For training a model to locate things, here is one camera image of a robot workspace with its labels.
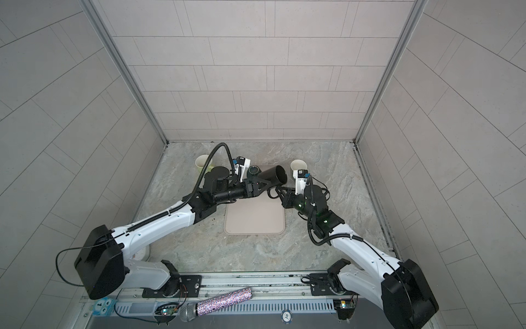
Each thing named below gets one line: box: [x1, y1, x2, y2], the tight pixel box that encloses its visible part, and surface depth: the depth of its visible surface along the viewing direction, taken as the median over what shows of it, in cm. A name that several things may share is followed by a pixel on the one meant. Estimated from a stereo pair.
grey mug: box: [290, 159, 308, 171], surface depth 96 cm
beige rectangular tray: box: [223, 186, 285, 236], surface depth 86 cm
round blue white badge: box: [280, 309, 293, 325], surface depth 67 cm
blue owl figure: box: [91, 297, 118, 316], surface depth 67 cm
